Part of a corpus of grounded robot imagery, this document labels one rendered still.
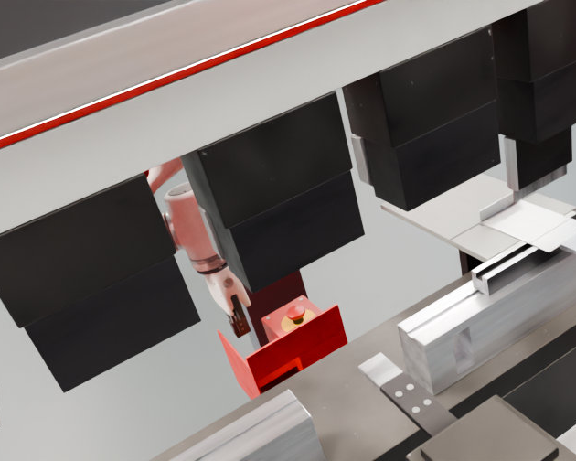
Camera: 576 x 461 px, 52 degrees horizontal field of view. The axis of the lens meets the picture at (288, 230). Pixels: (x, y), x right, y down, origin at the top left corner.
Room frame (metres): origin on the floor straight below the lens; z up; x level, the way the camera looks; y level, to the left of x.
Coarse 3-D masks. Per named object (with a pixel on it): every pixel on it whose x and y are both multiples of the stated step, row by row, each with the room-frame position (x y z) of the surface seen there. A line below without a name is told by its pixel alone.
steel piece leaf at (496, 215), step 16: (512, 192) 0.80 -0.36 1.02; (496, 208) 0.79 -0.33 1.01; (512, 208) 0.79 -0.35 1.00; (528, 208) 0.77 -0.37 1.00; (496, 224) 0.76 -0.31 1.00; (512, 224) 0.74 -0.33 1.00; (528, 224) 0.73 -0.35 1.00; (544, 224) 0.72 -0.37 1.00; (560, 224) 0.71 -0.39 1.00; (528, 240) 0.69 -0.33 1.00
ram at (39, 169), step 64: (384, 0) 0.58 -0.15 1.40; (448, 0) 0.60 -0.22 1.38; (512, 0) 0.63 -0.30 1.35; (256, 64) 0.53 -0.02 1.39; (320, 64) 0.55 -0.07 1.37; (384, 64) 0.57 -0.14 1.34; (64, 128) 0.47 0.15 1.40; (128, 128) 0.49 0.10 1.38; (192, 128) 0.50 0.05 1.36; (0, 192) 0.45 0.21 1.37; (64, 192) 0.46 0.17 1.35
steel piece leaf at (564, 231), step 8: (568, 224) 0.70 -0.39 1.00; (552, 232) 0.69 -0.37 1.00; (560, 232) 0.69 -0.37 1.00; (568, 232) 0.68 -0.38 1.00; (536, 240) 0.69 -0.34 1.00; (544, 240) 0.68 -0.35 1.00; (552, 240) 0.68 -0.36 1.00; (560, 240) 0.67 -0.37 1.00; (544, 248) 0.66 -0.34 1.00; (552, 248) 0.66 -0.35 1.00
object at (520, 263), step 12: (504, 252) 0.68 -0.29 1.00; (516, 252) 0.68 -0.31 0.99; (528, 252) 0.67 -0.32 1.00; (540, 252) 0.67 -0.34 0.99; (552, 252) 0.68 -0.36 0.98; (492, 264) 0.67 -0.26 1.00; (504, 264) 0.66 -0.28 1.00; (516, 264) 0.66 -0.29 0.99; (528, 264) 0.67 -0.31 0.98; (480, 276) 0.66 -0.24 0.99; (492, 276) 0.64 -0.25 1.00; (504, 276) 0.65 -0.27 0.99; (516, 276) 0.66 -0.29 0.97; (480, 288) 0.65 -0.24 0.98; (492, 288) 0.64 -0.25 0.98
